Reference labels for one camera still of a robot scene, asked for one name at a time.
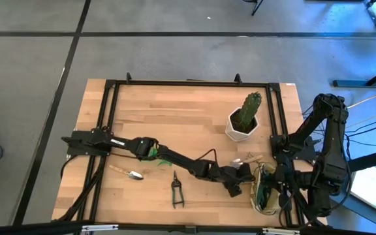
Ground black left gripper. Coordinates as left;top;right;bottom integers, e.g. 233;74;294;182
206;162;253;198

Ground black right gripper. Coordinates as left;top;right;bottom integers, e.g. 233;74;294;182
265;161;307;210

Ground tan green gardening bag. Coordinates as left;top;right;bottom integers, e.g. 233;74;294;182
249;162;282;216

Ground white hexagonal plant pot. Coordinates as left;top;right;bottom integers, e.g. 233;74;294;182
225;106;260;143

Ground green cactus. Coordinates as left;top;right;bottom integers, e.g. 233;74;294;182
238;90;263;131

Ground pointed trowel with wooden handle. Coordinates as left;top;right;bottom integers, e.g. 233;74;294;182
108;164;145;181

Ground green plastic spray bottle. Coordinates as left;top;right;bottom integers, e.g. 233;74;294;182
147;147;174;168

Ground white floor panel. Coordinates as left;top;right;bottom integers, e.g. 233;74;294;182
349;165;376;213

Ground dark diagonal metal beam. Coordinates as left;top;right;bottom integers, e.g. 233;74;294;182
347;147;376;174

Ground black stand leg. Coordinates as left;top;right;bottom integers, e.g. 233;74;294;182
242;0;264;16

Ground black rig crossbar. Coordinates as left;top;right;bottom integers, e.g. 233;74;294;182
0;220;376;235

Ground metal scoop with wooden handle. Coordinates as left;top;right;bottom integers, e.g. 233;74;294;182
229;154;264;169

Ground silver metal bracket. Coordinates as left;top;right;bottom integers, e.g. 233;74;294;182
80;224;119;233
262;227;302;235

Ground green handled garden snips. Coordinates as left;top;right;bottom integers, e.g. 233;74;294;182
170;170;185;210

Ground black metal table frame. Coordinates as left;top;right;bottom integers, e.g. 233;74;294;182
55;72;329;229

